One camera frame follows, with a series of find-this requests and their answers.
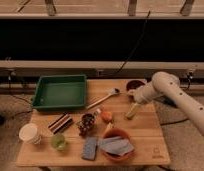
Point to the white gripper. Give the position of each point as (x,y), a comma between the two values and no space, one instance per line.
(142,95)

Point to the green pepper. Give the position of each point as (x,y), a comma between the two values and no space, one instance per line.
(127,116)

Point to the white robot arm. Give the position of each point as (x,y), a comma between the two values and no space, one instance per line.
(166,84)

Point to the purple bowl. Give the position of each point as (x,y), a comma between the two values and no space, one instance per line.
(133,84)

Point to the orange bowl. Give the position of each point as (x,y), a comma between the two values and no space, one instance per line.
(116,158)

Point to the orange round fruit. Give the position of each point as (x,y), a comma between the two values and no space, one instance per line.
(107,116)

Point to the small yellow vegetable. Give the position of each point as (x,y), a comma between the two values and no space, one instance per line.
(109,126)

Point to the small bottle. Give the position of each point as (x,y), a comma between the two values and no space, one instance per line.
(97,112)

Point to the blue folded cloth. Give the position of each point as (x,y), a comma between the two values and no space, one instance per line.
(116,145)

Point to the dark grape bunch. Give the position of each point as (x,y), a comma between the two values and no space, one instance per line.
(86,124)

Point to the blue sponge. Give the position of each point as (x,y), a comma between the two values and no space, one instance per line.
(89,148)

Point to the striped flat box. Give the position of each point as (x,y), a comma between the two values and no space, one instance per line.
(61,123)

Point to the green plastic tray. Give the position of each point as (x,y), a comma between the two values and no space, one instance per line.
(60,92)

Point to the green cup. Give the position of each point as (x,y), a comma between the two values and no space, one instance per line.
(58,142)

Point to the white paper cup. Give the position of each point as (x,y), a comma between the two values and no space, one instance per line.
(29,133)

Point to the wooden handled brush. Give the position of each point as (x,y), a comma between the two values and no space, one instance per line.
(112,92)

